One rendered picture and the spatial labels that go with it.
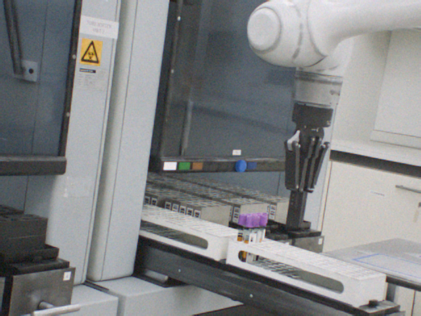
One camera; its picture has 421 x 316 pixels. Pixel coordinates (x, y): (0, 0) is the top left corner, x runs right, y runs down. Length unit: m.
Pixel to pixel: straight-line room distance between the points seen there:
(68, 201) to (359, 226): 2.72
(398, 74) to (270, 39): 3.46
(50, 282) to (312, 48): 0.61
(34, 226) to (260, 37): 0.54
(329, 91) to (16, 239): 0.63
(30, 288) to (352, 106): 3.33
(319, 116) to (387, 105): 3.27
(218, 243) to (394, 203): 2.47
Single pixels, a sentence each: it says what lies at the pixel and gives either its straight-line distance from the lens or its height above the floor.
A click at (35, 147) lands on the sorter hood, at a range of 1.61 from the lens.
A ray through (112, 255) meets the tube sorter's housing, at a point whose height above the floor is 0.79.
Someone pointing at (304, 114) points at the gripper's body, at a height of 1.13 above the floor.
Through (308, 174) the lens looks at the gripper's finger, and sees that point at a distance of 1.70.
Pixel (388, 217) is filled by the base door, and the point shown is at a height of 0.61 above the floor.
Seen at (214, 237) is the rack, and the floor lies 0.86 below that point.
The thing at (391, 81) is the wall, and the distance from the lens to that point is 4.92.
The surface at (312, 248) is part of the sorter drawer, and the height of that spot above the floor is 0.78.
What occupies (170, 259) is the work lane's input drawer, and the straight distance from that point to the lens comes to 1.83.
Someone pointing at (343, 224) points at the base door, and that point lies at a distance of 4.32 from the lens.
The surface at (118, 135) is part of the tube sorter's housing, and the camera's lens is 1.76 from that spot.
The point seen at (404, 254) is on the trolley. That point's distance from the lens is 2.17.
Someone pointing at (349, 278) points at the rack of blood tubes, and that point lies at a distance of 1.61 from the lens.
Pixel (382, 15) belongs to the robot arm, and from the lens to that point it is 1.48.
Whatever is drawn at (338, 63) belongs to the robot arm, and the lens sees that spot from 1.64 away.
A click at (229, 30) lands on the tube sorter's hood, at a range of 1.97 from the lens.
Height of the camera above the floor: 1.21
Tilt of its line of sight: 6 degrees down
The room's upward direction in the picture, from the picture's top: 8 degrees clockwise
